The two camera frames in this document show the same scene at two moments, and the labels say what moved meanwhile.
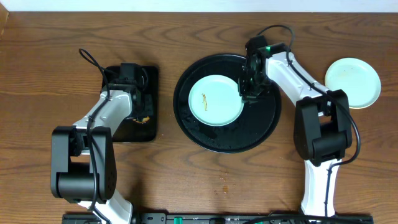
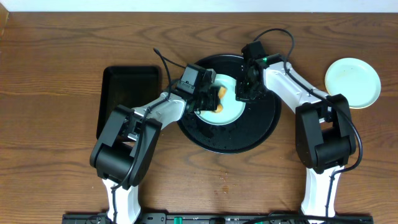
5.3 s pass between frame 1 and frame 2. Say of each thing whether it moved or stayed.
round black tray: stayed
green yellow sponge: moved
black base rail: stayed
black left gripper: moved
